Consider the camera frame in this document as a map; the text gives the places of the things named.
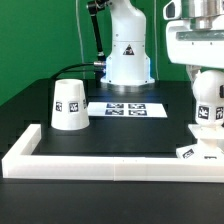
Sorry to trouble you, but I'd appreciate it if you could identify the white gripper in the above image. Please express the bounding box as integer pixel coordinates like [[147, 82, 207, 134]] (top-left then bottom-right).
[[166, 20, 224, 82]]

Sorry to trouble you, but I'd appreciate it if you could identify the white lamp bulb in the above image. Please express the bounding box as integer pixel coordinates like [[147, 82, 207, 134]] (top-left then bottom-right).
[[193, 70, 224, 127]]

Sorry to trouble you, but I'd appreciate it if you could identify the white lamp base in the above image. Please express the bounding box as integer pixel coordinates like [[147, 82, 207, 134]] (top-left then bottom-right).
[[176, 124, 224, 160]]

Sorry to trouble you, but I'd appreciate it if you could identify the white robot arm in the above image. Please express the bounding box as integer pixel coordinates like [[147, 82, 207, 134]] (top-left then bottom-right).
[[101, 0, 224, 89]]

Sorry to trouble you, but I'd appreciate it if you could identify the white lamp shade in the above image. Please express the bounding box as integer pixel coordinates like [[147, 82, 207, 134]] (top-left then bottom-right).
[[51, 79, 89, 131]]

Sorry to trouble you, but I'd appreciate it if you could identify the white marker sheet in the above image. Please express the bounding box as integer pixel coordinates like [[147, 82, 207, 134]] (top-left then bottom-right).
[[88, 102, 167, 118]]

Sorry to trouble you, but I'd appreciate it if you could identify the white U-shaped fence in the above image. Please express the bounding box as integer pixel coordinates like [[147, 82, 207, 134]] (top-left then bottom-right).
[[2, 124, 224, 183]]

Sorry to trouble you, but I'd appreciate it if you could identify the black cable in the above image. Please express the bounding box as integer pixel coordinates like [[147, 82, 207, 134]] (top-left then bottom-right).
[[49, 61, 108, 81]]

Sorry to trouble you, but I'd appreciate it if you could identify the thin white cable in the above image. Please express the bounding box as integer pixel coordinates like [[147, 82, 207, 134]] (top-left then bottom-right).
[[75, 0, 86, 80]]

